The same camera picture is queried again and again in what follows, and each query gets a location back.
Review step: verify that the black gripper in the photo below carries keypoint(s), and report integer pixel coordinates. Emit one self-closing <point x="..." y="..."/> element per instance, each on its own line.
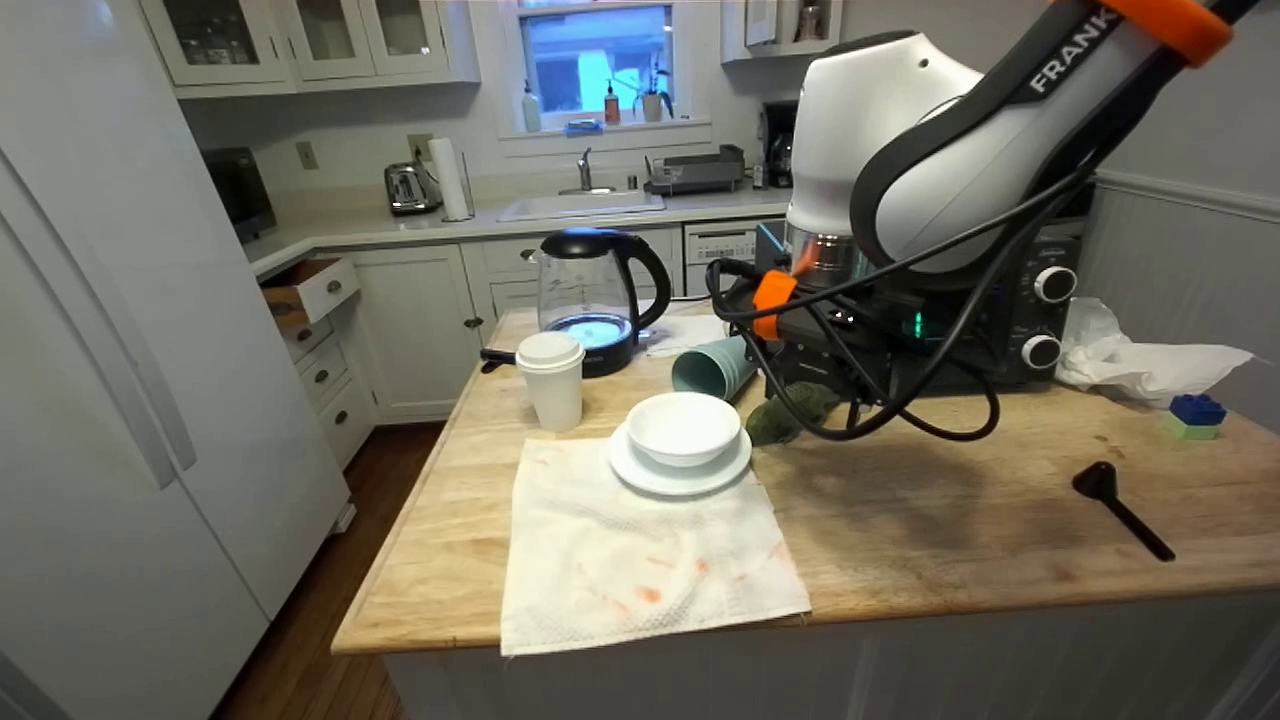
<point x="855" y="333"/>

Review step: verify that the green toy animal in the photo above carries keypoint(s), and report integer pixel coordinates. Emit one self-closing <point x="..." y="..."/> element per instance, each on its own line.
<point x="784" y="415"/>

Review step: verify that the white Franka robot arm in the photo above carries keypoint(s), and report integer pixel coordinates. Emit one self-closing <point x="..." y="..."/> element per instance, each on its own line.
<point x="932" y="173"/>

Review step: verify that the white rimmed microwave knob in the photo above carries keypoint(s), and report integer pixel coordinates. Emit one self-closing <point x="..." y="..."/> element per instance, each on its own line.
<point x="1042" y="351"/>
<point x="1054" y="282"/>

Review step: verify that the teal plastic cup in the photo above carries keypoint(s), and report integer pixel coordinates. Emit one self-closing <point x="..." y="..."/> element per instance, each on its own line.
<point x="712" y="364"/>

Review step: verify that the white bowl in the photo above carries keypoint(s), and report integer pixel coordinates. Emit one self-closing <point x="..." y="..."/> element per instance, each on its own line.
<point x="683" y="425"/>

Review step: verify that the black coffee maker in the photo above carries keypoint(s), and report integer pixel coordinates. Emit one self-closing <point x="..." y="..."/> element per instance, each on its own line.
<point x="780" y="144"/>

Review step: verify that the dark dish rack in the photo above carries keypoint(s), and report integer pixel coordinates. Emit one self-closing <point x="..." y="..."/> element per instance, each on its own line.
<point x="692" y="173"/>

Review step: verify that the white plate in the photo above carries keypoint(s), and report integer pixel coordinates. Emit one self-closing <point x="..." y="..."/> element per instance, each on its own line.
<point x="683" y="482"/>

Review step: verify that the glass electric kettle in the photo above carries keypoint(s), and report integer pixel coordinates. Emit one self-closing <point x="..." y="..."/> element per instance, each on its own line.
<point x="587" y="284"/>

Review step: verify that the white crumpled cloth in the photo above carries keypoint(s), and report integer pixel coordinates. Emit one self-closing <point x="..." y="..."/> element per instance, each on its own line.
<point x="1133" y="360"/>

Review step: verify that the black plastic scoop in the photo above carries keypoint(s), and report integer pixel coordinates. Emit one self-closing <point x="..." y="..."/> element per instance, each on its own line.
<point x="1101" y="482"/>

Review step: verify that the white paper cup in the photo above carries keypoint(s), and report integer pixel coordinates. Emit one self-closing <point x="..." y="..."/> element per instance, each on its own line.
<point x="548" y="385"/>

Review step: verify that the metal sink faucet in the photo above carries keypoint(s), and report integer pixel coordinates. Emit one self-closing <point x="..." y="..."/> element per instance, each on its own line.
<point x="587" y="167"/>

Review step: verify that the white stained cloth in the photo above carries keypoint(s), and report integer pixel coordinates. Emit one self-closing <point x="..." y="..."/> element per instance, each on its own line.
<point x="642" y="575"/>

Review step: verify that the soap bottle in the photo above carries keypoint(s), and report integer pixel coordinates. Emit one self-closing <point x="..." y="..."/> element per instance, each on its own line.
<point x="614" y="107"/>

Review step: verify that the blue green sponge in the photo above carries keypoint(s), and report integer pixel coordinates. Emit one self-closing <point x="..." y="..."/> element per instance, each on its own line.
<point x="1199" y="419"/>

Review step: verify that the kitchen window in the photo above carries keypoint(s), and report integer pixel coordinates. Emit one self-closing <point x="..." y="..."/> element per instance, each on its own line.
<point x="594" y="63"/>

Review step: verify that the white windowsill bottle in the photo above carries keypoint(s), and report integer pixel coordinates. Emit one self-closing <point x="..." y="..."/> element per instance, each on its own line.
<point x="535" y="111"/>

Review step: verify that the paper towel roll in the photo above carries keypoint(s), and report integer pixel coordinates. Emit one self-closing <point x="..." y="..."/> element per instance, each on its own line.
<point x="449" y="183"/>

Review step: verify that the white base cabinets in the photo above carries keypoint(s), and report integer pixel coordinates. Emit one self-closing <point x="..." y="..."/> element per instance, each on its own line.
<point x="414" y="333"/>

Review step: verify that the silver toaster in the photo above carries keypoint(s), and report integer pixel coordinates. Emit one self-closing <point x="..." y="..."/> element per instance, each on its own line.
<point x="410" y="190"/>

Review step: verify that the open white drawer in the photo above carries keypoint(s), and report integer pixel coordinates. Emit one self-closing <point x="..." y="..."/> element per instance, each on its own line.
<point x="313" y="291"/>

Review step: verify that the black countertop appliance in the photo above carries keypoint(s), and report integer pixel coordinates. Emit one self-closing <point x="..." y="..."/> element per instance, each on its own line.
<point x="242" y="195"/>

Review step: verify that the white refrigerator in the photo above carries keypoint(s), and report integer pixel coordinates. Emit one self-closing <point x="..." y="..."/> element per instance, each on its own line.
<point x="121" y="402"/>

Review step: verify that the orange wrist mount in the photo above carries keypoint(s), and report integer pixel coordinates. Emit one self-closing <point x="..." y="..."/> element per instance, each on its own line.
<point x="770" y="306"/>

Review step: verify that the white open wall cabinet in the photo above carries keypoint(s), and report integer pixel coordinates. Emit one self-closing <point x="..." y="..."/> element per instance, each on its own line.
<point x="780" y="30"/>

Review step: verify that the wall power outlet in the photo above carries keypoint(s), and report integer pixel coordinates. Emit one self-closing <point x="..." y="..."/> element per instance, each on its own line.
<point x="306" y="152"/>

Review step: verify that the white glass-door wall cabinets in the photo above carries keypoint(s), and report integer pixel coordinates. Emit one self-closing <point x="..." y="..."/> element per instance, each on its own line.
<point x="306" y="41"/>

